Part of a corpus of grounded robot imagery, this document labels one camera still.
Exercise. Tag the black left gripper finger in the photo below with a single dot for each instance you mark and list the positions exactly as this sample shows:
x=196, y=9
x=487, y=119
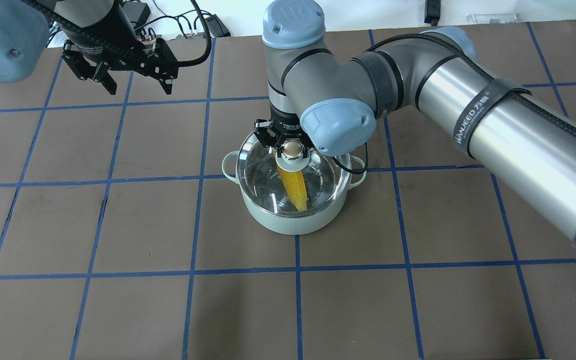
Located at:
x=166, y=83
x=101, y=76

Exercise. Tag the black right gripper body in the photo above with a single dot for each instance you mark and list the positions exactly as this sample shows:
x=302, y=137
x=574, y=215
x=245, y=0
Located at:
x=286, y=126

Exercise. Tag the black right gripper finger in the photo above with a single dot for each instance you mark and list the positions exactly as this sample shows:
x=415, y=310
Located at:
x=313, y=151
x=271, y=138

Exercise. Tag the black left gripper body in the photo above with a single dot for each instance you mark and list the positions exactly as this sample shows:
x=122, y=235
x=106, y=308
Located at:
x=99, y=31

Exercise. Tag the glass pot lid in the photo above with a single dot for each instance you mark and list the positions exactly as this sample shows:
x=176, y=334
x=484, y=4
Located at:
x=256, y=174

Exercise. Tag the yellow corn cob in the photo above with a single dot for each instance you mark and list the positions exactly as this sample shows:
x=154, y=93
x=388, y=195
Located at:
x=292, y=179

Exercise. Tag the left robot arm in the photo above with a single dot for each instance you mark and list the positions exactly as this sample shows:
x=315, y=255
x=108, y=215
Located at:
x=24, y=31

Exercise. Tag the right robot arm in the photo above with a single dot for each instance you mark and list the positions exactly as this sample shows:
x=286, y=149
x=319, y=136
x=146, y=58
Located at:
x=333, y=107

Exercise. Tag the mint green cooking pot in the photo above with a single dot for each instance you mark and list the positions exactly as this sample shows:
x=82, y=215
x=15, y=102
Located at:
x=294, y=150

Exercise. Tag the black power adapter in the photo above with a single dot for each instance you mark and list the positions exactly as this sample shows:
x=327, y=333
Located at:
x=137, y=13

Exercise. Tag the small black charger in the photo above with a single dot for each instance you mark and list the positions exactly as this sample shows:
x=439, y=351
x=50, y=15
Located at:
x=216, y=26

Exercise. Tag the black device top edge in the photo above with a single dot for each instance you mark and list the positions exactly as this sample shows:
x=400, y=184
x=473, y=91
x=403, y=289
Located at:
x=432, y=12

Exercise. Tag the clear plastic bracket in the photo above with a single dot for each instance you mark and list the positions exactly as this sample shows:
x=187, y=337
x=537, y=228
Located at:
x=492, y=18

